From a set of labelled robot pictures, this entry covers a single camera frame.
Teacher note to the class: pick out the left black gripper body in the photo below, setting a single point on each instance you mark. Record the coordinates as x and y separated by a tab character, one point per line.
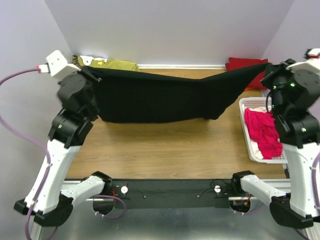
89	78

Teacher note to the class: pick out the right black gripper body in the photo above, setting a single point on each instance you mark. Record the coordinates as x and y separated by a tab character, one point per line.
276	79

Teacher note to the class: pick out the black floral t-shirt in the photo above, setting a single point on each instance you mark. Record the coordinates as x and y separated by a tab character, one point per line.
142	98

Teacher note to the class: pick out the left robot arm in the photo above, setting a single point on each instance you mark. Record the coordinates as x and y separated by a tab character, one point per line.
47	202

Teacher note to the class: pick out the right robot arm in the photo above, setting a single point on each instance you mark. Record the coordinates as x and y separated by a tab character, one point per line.
294	87

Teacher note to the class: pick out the olive green folded t-shirt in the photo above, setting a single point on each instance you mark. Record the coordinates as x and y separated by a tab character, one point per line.
104	63

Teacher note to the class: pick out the red folded t-shirt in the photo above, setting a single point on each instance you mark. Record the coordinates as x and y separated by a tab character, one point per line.
237	63

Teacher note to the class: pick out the pink t-shirt in basket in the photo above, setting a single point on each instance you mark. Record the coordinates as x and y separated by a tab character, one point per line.
261	129

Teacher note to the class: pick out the white plastic basket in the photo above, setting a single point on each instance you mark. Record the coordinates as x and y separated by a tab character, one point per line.
254	102

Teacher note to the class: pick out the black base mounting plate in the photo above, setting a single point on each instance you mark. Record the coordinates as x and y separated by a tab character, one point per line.
174	193

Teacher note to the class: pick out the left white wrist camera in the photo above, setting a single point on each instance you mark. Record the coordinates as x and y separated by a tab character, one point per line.
57	66

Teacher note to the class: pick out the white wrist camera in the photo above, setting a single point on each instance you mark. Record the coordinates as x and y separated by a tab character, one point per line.
57	66
311	63

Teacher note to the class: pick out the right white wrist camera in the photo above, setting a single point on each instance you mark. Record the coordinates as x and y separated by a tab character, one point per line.
311	63

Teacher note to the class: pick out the aluminium frame rail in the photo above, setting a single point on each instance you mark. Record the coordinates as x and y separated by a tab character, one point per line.
172	209

